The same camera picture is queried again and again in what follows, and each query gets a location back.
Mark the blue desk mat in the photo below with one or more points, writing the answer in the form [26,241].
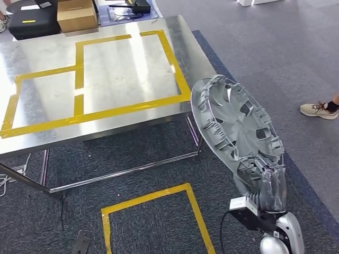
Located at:
[124,20]

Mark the small grey card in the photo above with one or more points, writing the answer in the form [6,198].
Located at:
[45,4]

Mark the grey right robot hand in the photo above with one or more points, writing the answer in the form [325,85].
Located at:
[274,191]

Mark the black case yellow label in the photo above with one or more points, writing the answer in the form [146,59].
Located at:
[34,26]

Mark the black router with antennas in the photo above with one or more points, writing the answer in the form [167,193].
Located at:
[141,7]

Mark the white power strip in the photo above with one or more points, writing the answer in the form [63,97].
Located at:
[16,176]

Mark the white plinth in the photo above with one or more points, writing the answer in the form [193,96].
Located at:
[254,2]

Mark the yellow floor tape square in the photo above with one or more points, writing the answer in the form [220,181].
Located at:
[197,217]

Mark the brown cardboard box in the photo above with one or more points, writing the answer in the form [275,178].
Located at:
[76,17]

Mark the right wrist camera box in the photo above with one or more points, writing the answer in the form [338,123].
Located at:
[246,214]

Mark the silver plastic wheel hubcap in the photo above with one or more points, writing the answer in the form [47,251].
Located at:
[230,115]

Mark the white steel-legged workbench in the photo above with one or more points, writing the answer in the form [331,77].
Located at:
[119,70]

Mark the person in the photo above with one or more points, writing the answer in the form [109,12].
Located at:
[3,24]
[315,111]

